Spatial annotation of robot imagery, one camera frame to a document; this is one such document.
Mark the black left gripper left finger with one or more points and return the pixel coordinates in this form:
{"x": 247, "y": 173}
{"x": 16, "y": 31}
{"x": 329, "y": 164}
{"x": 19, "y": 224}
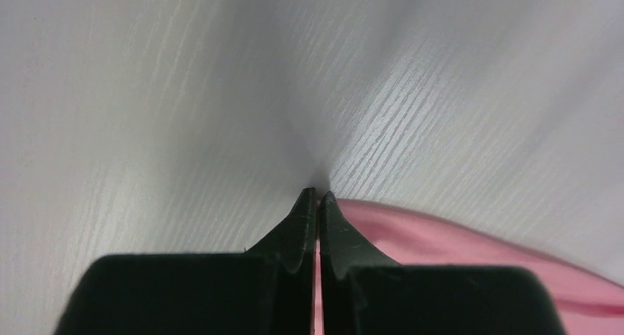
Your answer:
{"x": 267, "y": 289}

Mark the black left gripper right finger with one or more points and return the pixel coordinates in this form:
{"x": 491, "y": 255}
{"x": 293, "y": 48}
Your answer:
{"x": 364, "y": 291}

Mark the pink t shirt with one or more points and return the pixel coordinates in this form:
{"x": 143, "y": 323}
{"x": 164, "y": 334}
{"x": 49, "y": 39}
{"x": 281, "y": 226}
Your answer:
{"x": 586, "y": 302}

